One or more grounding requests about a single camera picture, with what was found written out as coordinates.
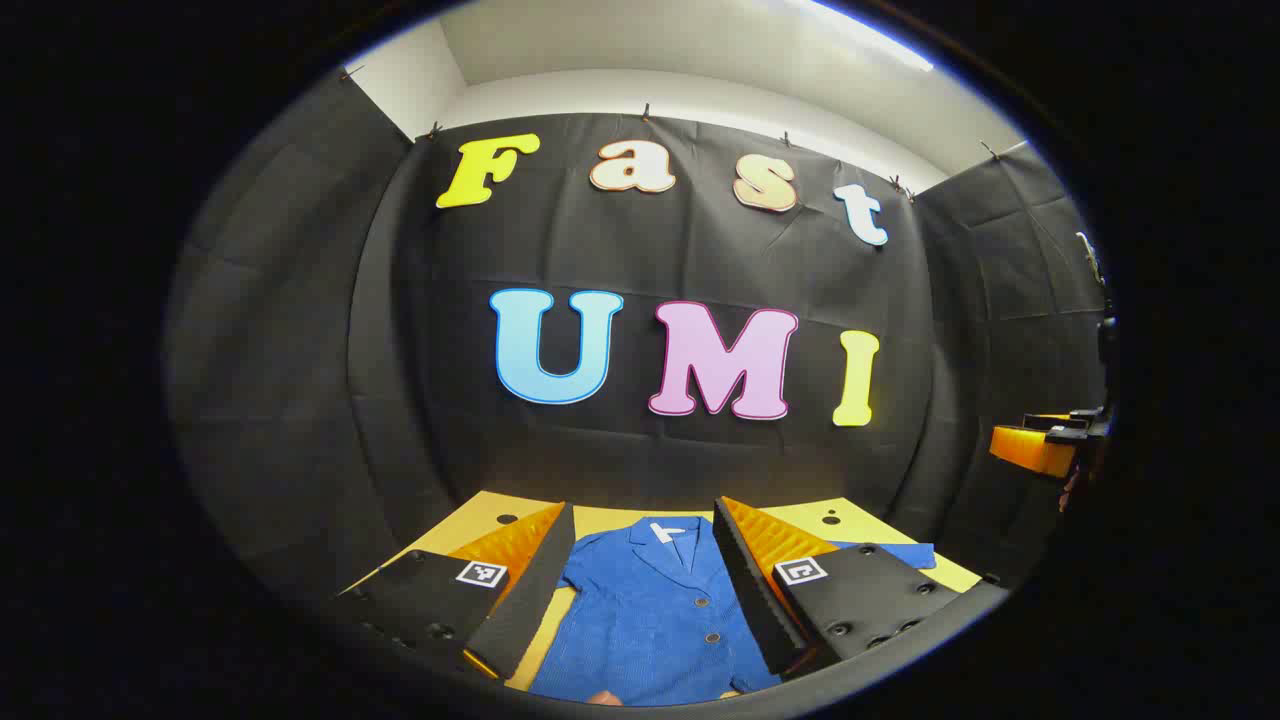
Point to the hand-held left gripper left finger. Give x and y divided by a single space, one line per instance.
535 590

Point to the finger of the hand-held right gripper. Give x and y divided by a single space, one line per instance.
1030 445

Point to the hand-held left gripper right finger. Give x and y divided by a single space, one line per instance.
745 590

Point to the blue button-up shirt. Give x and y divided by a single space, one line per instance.
650 620

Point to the black backdrop cloth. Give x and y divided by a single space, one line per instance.
700 250

